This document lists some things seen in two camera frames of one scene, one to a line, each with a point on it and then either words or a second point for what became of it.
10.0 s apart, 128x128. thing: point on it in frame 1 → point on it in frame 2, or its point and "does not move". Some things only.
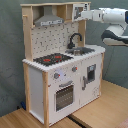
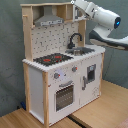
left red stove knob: (56, 75) does not move
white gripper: (95, 14) → (86, 6)
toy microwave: (77, 9) does not move
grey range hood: (48, 18) does not move
